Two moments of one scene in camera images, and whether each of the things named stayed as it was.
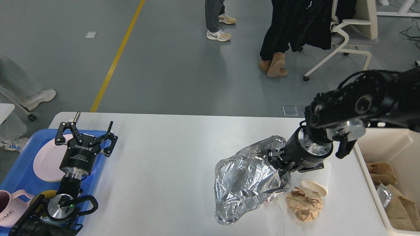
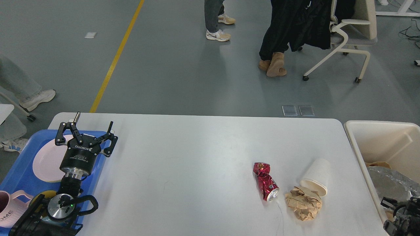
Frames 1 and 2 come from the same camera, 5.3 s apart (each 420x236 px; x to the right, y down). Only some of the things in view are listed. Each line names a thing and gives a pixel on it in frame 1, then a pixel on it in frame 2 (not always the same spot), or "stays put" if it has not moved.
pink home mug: [11, 207] stays put
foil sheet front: [243, 182] to [390, 184]
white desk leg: [402, 12] stays put
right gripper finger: [274, 158] to [388, 202]
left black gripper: [78, 159] stays put
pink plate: [48, 158] stays put
